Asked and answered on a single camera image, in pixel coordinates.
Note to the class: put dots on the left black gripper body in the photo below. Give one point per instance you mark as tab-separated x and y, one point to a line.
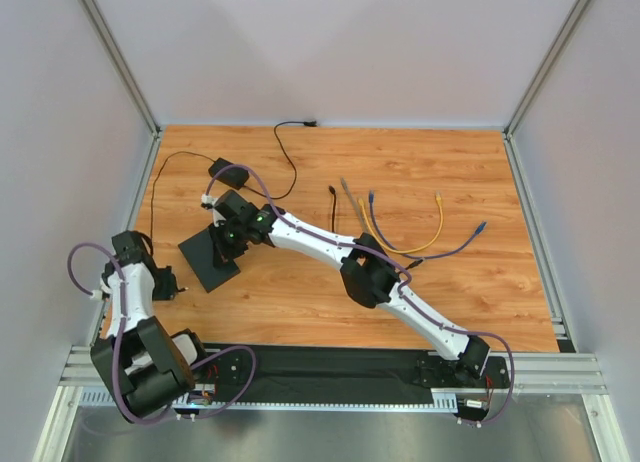
166	283

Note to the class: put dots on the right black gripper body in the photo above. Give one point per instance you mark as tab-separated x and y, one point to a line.
223	242

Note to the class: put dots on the black network switch box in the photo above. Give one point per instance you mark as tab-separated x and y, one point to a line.
206	261

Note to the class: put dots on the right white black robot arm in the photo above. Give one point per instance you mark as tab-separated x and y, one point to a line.
370	277

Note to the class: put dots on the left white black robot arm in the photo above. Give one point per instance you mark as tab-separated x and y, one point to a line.
143	367

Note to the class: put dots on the black power adapter brick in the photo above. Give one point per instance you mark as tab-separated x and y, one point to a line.
233	177

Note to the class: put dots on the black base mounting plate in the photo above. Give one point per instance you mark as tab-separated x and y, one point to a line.
410	367

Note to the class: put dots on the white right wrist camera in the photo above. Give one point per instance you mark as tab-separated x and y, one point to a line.
208	203

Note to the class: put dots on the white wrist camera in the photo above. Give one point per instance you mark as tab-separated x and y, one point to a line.
208	203
102	292

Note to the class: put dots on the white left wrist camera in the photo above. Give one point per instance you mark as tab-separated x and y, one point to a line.
102	292

